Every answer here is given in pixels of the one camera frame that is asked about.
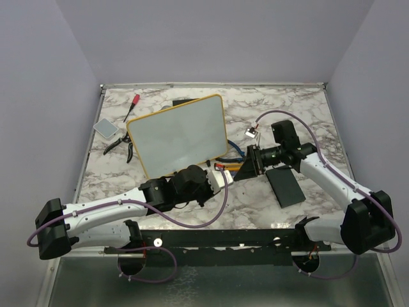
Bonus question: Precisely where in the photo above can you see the small white square device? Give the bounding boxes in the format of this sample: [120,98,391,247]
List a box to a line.
[93,118,119,139]

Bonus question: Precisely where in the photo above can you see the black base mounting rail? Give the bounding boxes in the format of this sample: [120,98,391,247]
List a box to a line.
[104,228,331,267]

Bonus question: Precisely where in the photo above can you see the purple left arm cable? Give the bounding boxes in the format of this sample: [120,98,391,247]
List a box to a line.
[26,163,229,284]

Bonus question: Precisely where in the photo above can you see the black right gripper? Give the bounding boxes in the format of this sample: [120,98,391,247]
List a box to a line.
[234,144,285,180]

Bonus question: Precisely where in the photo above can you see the blue handled cutting pliers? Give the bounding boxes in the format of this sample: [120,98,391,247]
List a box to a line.
[214,139,249,164]

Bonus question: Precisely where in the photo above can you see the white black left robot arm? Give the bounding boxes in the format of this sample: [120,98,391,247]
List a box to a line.
[27,165,233,260]

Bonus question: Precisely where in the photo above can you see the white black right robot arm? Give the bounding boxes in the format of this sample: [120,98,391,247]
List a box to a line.
[233,120,396,255]

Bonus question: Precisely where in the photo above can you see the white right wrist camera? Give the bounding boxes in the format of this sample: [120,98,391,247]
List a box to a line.
[245,124,261,146]

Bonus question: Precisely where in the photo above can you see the yellow framed whiteboard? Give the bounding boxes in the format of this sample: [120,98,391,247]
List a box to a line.
[126,94,228,179]

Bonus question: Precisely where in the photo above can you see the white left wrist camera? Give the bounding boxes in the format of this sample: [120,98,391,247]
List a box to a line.
[207,165,233,194]

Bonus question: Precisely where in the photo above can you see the black rectangular eraser block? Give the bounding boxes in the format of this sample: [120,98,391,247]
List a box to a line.
[266,167,306,209]

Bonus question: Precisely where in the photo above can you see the red handled screwdriver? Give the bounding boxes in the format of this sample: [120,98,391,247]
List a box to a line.
[123,94,140,123]

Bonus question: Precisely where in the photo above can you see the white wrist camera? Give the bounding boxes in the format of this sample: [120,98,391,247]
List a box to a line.
[207,165,233,194]
[245,124,261,146]

